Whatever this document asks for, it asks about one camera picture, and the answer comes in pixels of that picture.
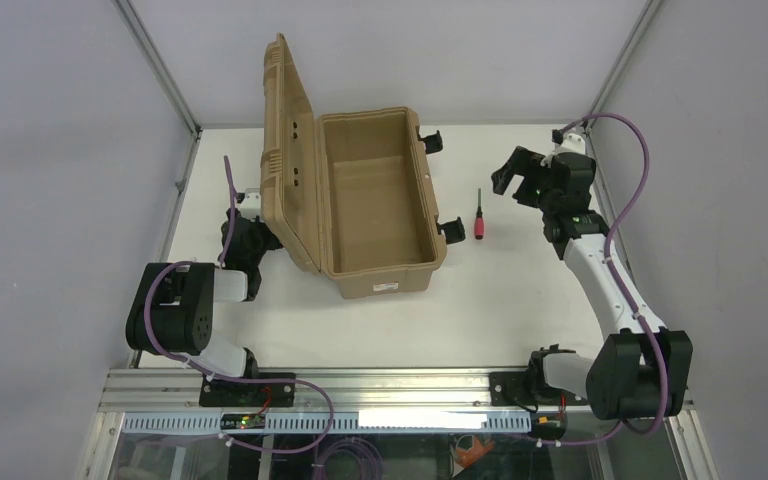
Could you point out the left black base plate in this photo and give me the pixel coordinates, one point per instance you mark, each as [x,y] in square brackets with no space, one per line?
[279,393]

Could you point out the tan plastic toolbox bin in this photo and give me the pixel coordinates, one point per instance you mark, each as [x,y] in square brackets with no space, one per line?
[350,195]

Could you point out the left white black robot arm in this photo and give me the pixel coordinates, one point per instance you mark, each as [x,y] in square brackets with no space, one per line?
[172,311]

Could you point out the aluminium mounting rail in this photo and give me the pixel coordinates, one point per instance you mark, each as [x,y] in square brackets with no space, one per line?
[178,390]

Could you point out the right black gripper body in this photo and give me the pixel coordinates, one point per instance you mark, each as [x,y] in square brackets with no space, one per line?
[525,172]

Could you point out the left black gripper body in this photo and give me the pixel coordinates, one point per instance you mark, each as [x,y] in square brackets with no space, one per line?
[251,237]

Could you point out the orange object under table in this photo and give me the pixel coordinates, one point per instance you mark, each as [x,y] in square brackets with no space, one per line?
[468,449]

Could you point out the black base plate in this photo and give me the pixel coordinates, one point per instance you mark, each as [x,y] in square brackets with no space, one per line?
[523,388]
[279,393]

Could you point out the red handled screwdriver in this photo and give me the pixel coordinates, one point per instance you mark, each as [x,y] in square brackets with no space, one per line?
[479,225]

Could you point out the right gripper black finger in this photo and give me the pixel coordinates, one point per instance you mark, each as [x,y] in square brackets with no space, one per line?
[523,157]
[502,177]

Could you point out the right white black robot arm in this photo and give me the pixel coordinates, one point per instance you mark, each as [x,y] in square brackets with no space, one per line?
[642,368]

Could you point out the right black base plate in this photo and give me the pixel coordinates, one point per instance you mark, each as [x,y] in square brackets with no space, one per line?
[523,388]

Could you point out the white slotted cable duct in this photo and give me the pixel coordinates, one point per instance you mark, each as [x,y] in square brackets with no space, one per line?
[365,421]

